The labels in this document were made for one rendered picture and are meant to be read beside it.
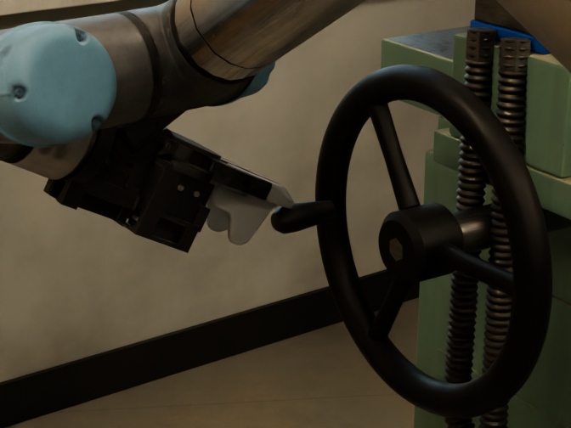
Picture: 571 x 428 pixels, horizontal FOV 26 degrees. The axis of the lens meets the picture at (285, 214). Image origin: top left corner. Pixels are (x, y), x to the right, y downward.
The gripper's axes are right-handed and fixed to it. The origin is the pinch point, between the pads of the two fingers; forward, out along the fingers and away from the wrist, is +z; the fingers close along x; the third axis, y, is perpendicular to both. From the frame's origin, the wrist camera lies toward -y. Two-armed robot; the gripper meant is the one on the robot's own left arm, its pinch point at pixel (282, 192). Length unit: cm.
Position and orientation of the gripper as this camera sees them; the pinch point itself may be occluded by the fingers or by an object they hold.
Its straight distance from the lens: 105.4
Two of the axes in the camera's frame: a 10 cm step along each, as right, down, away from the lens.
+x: 5.3, 3.0, -7.9
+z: 7.4, 3.0, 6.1
